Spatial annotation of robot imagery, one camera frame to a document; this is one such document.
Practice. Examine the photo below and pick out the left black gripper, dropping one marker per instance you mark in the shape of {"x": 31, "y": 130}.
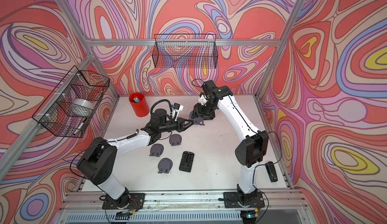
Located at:
{"x": 180, "y": 126}

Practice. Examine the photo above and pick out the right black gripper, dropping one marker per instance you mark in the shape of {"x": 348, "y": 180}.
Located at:
{"x": 197, "y": 111}

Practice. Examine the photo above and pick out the grey phone stand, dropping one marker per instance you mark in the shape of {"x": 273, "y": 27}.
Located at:
{"x": 175, "y": 140}
{"x": 197, "y": 120}
{"x": 156, "y": 150}
{"x": 164, "y": 166}

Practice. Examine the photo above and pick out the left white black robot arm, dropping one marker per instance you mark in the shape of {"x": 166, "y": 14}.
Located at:
{"x": 97, "y": 161}

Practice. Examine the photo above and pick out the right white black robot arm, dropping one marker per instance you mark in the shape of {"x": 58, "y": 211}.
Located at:
{"x": 253, "y": 142}

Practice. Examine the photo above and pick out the black rectangular phone stand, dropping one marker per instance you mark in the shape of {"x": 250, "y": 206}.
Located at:
{"x": 186, "y": 161}

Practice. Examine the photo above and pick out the red cylindrical pen cup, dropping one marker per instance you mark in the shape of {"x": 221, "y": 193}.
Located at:
{"x": 139, "y": 104}

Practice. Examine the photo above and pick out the black stapler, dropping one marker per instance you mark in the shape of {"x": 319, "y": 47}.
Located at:
{"x": 271, "y": 171}

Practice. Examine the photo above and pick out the white marker in basket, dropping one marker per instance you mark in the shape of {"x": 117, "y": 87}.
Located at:
{"x": 80, "y": 129}

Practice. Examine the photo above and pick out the rear black wire basket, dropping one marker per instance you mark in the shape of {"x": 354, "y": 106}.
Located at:
{"x": 185, "y": 50}

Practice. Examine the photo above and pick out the black wire basket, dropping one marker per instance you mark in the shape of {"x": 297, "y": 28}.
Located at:
{"x": 80, "y": 93}
{"x": 185, "y": 50}

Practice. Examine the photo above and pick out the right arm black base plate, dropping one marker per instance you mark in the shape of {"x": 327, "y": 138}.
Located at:
{"x": 241, "y": 200}

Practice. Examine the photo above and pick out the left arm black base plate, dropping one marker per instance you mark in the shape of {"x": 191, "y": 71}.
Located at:
{"x": 131, "y": 202}

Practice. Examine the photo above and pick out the left black wire basket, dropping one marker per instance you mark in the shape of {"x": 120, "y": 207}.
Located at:
{"x": 80, "y": 93}

